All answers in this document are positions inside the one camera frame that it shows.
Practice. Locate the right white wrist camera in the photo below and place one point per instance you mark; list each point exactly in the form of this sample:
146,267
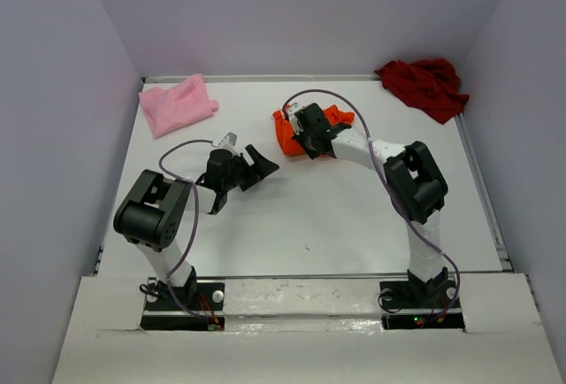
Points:
290,111

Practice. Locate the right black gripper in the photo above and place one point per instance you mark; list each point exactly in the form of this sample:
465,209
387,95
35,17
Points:
300,137

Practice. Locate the pink t shirt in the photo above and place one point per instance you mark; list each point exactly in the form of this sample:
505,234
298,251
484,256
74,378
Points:
184,104

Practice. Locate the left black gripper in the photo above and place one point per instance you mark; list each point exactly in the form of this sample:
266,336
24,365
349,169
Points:
259,171

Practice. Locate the dark red t shirt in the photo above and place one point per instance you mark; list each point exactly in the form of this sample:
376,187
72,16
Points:
429,85

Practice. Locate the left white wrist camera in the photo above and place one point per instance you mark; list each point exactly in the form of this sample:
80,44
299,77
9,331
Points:
226,142

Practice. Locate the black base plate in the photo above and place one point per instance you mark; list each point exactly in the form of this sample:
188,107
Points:
402,311
204,313

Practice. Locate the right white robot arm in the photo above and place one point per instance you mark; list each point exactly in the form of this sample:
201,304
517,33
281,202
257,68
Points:
410,175

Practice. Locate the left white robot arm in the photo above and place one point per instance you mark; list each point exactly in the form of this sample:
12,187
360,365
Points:
160,216

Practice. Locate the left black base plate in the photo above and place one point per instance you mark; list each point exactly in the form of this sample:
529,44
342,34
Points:
204,313

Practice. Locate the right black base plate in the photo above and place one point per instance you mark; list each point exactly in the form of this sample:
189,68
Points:
402,311

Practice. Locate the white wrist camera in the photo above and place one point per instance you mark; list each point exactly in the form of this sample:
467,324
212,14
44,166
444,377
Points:
226,142
290,111

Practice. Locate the orange t shirt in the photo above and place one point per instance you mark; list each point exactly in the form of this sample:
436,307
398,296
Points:
284,131

